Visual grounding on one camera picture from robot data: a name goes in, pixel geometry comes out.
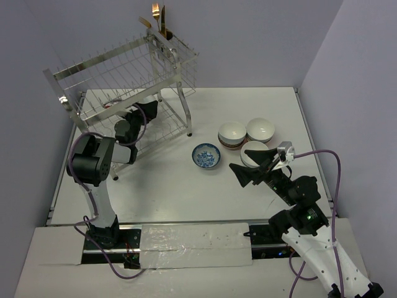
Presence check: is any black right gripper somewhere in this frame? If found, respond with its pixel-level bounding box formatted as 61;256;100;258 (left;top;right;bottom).
228;147;297;205

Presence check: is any white bowl front stack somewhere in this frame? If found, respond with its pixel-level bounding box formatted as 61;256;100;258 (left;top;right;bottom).
240;140;268;170

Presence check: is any blue floral bowl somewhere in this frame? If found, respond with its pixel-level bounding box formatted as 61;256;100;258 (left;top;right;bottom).
192;143;221;169

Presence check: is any white bowl dark band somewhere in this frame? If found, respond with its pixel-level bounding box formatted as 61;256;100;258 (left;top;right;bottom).
138;95;157;104

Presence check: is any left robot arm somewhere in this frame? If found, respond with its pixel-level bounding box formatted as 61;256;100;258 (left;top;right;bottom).
66;100;158;249

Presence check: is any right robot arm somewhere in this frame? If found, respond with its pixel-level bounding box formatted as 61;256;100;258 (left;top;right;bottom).
229;142;384;297

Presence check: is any stainless steel dish rack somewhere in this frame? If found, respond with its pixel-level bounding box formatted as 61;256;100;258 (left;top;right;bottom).
42;29;199;181

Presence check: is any white bowl brown pattern stack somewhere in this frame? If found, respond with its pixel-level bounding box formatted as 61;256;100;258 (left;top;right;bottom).
218;121;247;150

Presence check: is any white bowl orange stack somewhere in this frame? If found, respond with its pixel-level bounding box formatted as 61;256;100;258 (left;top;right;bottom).
246;118;275;143

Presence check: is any perforated steel cutlery holder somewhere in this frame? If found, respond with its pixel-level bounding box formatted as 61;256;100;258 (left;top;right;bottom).
146;28;175;65

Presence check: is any gold knife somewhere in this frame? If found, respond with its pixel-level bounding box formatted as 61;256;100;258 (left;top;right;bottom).
160;6;166;37

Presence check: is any gold fork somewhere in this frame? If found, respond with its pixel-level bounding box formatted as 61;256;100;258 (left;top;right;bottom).
151;3;161;32

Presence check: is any taped white cover sheet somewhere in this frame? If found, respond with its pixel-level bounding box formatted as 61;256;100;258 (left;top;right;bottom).
139;223;252;269

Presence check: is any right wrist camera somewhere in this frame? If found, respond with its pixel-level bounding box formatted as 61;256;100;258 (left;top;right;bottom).
277;141;295;164

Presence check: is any black mounting rail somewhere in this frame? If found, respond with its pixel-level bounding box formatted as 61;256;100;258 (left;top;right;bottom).
81;222;297;269

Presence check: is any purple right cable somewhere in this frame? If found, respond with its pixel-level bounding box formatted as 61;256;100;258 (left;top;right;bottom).
288;150;342;298

